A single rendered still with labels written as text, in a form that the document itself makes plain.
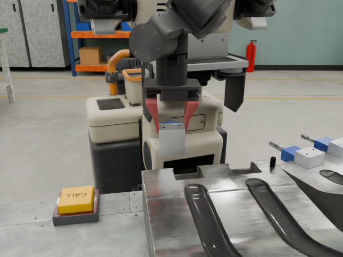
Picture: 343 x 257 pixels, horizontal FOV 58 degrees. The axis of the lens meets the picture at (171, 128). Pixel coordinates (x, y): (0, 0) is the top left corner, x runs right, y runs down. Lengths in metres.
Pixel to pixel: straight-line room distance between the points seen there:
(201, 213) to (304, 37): 5.87
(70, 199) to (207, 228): 0.28
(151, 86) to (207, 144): 0.43
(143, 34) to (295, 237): 0.36
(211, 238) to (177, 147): 0.21
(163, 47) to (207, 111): 0.49
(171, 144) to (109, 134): 0.59
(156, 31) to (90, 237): 0.36
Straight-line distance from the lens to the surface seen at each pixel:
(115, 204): 0.65
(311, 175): 0.69
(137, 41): 0.48
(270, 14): 0.98
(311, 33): 6.30
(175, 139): 0.58
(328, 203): 0.64
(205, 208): 0.50
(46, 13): 5.93
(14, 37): 6.21
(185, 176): 0.59
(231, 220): 0.48
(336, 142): 0.80
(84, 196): 0.62
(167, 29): 0.46
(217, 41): 0.87
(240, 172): 0.62
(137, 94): 1.17
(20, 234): 0.63
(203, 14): 0.51
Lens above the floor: 1.18
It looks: 22 degrees down
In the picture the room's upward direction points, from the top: straight up
